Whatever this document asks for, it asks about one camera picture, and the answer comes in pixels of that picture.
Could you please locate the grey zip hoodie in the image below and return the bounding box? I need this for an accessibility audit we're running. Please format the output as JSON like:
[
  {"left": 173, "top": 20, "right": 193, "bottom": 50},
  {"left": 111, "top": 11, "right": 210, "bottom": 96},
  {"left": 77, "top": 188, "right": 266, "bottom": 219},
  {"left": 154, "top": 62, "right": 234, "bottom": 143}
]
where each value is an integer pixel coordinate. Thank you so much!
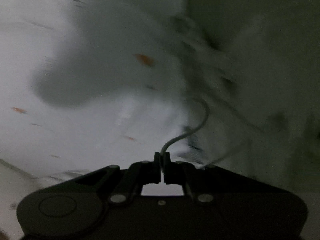
[{"left": 171, "top": 0, "right": 319, "bottom": 193}]

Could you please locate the carrot print backdrop sheet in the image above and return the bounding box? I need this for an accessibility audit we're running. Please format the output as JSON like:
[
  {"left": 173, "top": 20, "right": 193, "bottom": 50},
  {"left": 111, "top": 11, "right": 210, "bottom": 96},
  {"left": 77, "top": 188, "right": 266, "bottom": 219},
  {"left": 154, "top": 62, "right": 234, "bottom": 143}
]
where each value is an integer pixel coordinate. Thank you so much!
[{"left": 0, "top": 0, "right": 201, "bottom": 240}]

